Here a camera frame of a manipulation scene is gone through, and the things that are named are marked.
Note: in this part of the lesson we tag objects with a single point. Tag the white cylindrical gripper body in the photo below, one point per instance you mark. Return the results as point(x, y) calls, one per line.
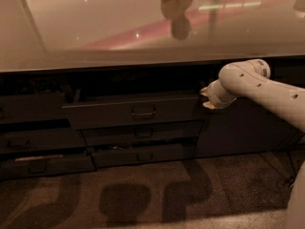
point(213, 97)

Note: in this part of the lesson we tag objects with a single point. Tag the dark drawer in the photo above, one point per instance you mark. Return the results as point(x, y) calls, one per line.
point(31, 107)
point(156, 153)
point(151, 132)
point(45, 167)
point(40, 140)
point(134, 109)

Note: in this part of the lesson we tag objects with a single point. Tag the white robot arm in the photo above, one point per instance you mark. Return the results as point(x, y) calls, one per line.
point(251, 79)

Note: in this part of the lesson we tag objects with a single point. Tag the dark cabinet door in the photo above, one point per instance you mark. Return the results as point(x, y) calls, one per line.
point(243, 127)

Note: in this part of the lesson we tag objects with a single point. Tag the black stand with cable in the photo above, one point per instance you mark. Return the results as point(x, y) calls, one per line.
point(294, 150)

